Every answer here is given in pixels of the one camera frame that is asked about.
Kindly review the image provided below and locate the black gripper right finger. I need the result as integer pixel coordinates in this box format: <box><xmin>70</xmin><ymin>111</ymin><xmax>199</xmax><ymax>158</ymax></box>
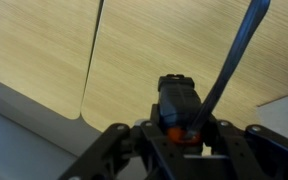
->
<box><xmin>201</xmin><ymin>116</ymin><xmax>238</xmax><ymax>155</ymax></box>

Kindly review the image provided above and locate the small black orange connector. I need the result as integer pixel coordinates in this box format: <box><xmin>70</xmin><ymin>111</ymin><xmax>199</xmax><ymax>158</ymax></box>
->
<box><xmin>158</xmin><ymin>74</ymin><xmax>201</xmax><ymax>146</ymax></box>

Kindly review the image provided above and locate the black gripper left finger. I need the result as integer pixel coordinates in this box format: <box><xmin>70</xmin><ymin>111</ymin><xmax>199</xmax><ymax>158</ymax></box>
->
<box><xmin>135</xmin><ymin>104</ymin><xmax>171</xmax><ymax>157</ymax></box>

